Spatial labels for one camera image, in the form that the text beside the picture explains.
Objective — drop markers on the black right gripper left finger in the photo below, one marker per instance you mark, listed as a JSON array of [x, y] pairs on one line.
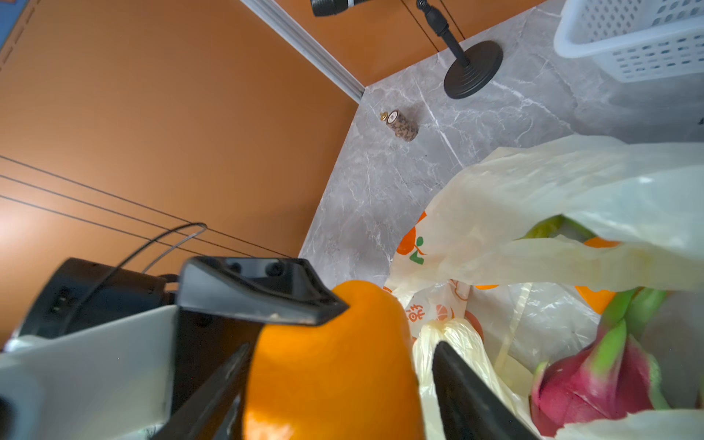
[[215, 410]]

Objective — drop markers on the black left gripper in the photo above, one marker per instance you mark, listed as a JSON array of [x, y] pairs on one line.
[[240, 295]]

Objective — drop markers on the black microphone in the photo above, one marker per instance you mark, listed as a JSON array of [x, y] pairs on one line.
[[328, 8]]

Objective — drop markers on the green pepper fruit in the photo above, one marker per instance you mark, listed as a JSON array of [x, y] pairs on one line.
[[559, 226]]

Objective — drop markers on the pink dragon fruit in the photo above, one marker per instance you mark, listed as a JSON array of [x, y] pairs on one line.
[[611, 378]]

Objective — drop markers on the aluminium corner frame post left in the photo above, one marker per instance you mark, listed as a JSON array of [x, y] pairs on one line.
[[275, 17]]

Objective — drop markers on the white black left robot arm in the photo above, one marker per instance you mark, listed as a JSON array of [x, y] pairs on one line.
[[108, 354]]

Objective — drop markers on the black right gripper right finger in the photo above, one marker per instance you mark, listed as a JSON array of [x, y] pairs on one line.
[[468, 408]]

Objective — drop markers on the yellowish plastic bag orange print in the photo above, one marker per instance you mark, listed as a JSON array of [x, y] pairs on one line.
[[465, 276]]

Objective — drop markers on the white perforated plastic basket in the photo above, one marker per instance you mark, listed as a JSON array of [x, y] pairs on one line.
[[634, 40]]

